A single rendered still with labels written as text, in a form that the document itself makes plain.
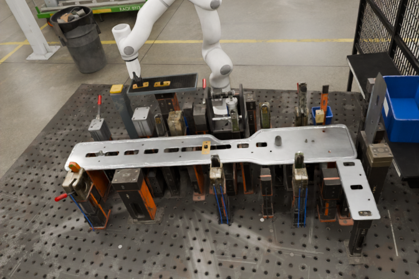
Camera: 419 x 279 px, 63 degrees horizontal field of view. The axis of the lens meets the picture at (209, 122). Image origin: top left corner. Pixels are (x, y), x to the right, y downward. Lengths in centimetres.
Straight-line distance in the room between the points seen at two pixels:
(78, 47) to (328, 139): 339
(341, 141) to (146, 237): 102
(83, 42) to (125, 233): 296
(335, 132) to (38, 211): 162
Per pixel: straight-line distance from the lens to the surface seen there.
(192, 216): 177
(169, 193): 188
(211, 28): 180
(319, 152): 158
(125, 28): 168
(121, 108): 195
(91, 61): 451
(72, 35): 432
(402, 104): 184
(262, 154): 156
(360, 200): 145
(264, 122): 170
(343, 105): 231
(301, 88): 158
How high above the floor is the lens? 216
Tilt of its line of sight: 41 degrees down
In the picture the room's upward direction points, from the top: 11 degrees counter-clockwise
